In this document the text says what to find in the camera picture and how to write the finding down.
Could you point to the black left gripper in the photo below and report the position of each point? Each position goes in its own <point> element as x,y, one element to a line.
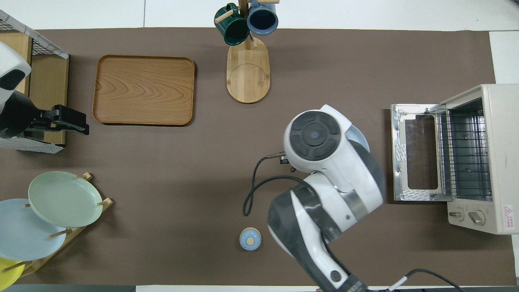
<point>44,121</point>

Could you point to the small light blue plate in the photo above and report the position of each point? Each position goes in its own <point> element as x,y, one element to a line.
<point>361,138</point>

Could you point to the toaster oven glass door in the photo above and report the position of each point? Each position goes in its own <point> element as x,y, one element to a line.
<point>419,154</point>

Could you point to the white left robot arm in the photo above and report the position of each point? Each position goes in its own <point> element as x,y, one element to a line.
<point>10,69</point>

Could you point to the silver oven knob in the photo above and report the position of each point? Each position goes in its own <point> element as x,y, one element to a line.
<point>456,213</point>
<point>476,217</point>

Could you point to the cream toaster oven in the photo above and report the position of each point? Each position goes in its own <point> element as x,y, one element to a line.
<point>505,154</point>

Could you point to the rectangular wooden tray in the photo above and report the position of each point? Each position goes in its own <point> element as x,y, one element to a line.
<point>142,89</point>

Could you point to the light green plate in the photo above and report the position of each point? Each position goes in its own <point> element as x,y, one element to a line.
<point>65,198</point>

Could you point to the wooden plate rack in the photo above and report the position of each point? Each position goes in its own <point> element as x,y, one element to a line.
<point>77,233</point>

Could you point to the large light blue plate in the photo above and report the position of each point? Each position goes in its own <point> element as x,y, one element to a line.
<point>24,235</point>

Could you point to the brown table mat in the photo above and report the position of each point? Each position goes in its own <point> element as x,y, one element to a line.
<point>202,182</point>

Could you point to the yellow plate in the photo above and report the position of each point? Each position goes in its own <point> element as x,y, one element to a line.
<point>8,275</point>

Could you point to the wooden mug tree stand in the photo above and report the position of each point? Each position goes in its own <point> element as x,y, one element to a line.
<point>247,77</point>

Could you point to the dark green mug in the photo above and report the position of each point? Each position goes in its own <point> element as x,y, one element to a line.
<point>235,30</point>

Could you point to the small blue lidded jar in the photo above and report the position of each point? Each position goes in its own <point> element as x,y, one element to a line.
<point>250,239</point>

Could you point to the blue mug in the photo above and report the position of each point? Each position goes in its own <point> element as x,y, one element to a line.
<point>262,20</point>

